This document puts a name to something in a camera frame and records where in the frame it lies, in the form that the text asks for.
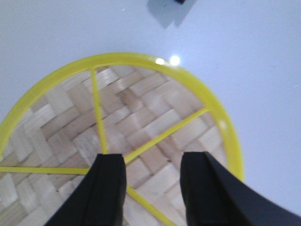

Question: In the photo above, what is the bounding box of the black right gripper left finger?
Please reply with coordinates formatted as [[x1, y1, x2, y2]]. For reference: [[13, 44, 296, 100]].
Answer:
[[46, 154, 127, 226]]

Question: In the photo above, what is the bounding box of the woven bamboo steamer lid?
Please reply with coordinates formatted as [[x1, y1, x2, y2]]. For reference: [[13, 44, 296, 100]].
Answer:
[[0, 53, 244, 226]]

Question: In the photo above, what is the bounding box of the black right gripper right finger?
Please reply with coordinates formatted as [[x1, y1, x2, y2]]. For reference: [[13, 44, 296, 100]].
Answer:
[[180, 152, 301, 226]]

